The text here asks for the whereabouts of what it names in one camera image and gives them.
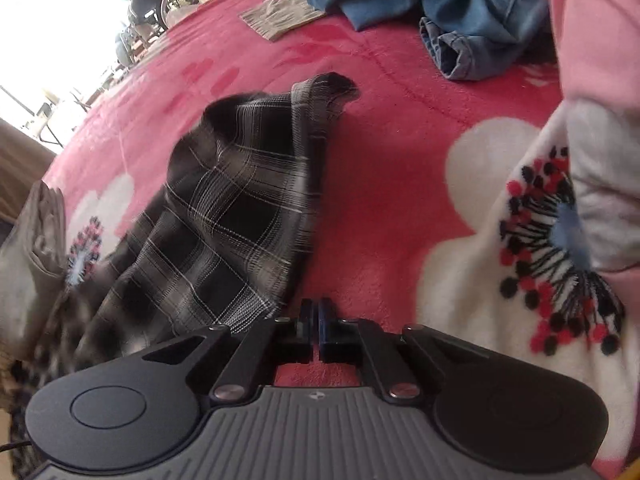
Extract red floral blanket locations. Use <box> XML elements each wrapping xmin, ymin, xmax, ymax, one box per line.
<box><xmin>42</xmin><ymin>0</ymin><xmax>640</xmax><ymax>480</ymax></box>

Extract blue denim jeans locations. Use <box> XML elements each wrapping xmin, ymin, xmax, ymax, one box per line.
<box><xmin>306</xmin><ymin>0</ymin><xmax>557</xmax><ymax>82</ymax></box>

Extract pink pillow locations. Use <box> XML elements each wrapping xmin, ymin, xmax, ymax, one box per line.
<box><xmin>547</xmin><ymin>0</ymin><xmax>640</xmax><ymax>480</ymax></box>

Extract black white plaid pants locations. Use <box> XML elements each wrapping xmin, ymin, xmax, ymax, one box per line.
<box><xmin>10</xmin><ymin>74</ymin><xmax>360</xmax><ymax>480</ymax></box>

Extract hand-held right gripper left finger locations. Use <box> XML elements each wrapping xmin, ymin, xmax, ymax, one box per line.
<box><xmin>141</xmin><ymin>299</ymin><xmax>314</xmax><ymax>406</ymax></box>

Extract beige curtain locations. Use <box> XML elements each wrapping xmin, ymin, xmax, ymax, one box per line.
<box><xmin>0</xmin><ymin>117</ymin><xmax>59</xmax><ymax>222</ymax></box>

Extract folded grey garment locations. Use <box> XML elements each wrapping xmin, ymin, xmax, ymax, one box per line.
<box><xmin>0</xmin><ymin>180</ymin><xmax>69</xmax><ymax>357</ymax></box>

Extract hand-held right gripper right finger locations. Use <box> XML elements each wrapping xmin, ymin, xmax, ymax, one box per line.
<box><xmin>318</xmin><ymin>297</ymin><xmax>493</xmax><ymax>405</ymax></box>

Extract beige garment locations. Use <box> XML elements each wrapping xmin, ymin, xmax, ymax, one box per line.
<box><xmin>240</xmin><ymin>0</ymin><xmax>351</xmax><ymax>42</ymax></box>

